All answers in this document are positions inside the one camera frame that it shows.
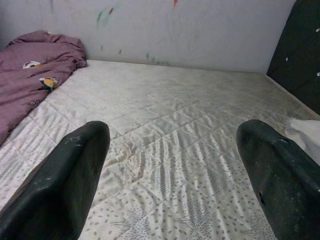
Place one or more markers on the black tufted headboard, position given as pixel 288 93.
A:
pixel 297 50

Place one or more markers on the purple cartoon print blanket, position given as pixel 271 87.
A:
pixel 30 82

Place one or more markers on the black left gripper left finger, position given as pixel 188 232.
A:
pixel 57 180

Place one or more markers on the white quilted mattress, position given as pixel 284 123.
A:
pixel 162 112

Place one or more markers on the white pillow with tree print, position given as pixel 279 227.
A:
pixel 307 135

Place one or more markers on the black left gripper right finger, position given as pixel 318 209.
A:
pixel 287 185

